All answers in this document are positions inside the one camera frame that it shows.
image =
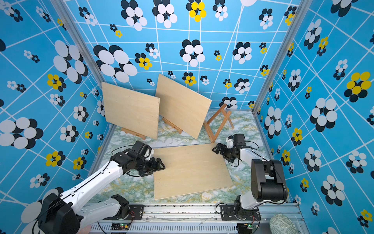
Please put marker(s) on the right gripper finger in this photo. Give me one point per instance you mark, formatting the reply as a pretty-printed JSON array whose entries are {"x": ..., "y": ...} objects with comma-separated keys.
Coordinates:
[
  {"x": 228, "y": 157},
  {"x": 220, "y": 149}
]

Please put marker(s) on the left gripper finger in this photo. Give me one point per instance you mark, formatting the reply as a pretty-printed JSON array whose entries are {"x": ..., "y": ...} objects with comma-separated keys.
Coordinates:
[
  {"x": 155, "y": 162},
  {"x": 158, "y": 167}
]

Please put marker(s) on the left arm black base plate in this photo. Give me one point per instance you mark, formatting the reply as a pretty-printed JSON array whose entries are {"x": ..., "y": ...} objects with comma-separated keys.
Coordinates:
[{"x": 132, "y": 212}]

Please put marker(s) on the green patterned round object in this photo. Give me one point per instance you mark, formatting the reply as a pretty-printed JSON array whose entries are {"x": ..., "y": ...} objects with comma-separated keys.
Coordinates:
[{"x": 281, "y": 224}]

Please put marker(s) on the aluminium front rail frame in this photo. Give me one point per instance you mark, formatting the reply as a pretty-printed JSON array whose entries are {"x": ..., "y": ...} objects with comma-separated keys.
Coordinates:
[{"x": 180, "y": 218}]

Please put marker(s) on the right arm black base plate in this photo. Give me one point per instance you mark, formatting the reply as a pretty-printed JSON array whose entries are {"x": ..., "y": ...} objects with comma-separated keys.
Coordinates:
[{"x": 233, "y": 213}]

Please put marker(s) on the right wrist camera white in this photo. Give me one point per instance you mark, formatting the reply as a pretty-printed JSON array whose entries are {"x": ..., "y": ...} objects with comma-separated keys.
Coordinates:
[{"x": 230, "y": 142}]

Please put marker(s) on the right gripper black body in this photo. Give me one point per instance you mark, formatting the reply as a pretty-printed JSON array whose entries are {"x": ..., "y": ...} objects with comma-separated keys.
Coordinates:
[{"x": 227, "y": 152}]

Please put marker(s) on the plywood board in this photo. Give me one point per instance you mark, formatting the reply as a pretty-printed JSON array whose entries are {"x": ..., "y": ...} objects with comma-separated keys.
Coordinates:
[
  {"x": 189, "y": 170},
  {"x": 131, "y": 110},
  {"x": 182, "y": 106}
]

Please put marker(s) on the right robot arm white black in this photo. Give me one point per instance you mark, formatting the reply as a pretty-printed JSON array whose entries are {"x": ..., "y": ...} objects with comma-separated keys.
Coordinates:
[{"x": 268, "y": 184}]

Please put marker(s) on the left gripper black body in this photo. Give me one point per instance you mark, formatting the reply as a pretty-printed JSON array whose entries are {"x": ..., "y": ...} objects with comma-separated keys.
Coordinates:
[{"x": 149, "y": 166}]

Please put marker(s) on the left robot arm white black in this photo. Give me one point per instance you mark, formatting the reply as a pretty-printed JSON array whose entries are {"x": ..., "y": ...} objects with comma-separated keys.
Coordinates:
[{"x": 67, "y": 213}]

